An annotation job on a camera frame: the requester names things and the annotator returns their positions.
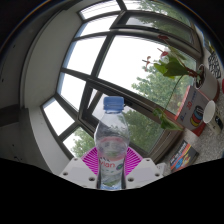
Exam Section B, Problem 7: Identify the dark-framed bay window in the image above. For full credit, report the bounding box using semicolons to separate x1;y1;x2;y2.
39;0;204;164

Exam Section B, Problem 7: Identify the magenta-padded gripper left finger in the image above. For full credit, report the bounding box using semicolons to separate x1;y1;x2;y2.
59;147;101;190

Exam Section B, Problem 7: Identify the anthurium plant in white pot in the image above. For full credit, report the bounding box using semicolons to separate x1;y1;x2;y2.
141;34;221;131

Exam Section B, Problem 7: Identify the clear blue-capped water bottle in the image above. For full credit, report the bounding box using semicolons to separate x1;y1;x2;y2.
94;95;131;191

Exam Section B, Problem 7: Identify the white printed filament box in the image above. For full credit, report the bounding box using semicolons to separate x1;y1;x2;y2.
175;85;212;137

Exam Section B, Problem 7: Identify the colourful flat printed box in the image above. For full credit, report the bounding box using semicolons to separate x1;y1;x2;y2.
169;139;200;173

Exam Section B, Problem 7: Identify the black grid trivet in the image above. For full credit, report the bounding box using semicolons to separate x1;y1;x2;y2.
207;49;224;80

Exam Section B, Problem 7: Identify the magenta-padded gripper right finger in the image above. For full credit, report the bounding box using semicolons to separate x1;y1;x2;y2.
123;147;164;190

